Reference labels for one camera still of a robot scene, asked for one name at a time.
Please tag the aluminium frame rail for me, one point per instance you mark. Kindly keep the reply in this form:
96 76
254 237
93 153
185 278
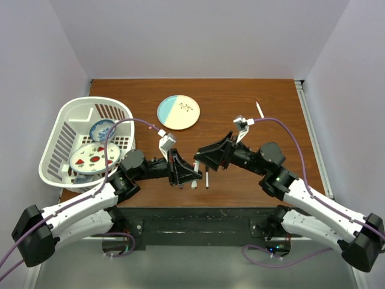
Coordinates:
313 138

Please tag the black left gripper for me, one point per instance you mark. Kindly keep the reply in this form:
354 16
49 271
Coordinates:
178 170

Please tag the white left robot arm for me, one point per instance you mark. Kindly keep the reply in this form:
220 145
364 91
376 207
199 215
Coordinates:
40 232

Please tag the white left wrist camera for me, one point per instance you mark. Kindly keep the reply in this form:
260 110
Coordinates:
166 142

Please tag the blue patterned bowl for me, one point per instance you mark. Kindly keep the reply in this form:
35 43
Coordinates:
99 130

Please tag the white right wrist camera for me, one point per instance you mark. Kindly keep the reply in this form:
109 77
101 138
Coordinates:
243 126

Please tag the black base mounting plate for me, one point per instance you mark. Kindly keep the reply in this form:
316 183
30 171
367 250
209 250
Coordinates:
138 228

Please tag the white plastic dish basket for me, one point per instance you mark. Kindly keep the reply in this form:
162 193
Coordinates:
71 131

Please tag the cream and teal plate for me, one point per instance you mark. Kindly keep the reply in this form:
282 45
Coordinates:
178 112

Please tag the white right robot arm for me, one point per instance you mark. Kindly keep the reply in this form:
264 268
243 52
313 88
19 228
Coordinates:
357 237

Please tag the pink marker pen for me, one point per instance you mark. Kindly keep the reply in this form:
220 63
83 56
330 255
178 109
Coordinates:
259 110

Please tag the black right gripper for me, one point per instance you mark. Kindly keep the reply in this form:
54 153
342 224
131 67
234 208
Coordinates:
218 153

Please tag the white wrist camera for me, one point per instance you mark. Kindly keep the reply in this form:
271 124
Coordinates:
243 126
166 142

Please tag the grey silver pen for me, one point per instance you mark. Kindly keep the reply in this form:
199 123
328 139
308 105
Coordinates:
206 177

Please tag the watermelon patterned plate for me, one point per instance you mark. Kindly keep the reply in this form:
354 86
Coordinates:
90 158

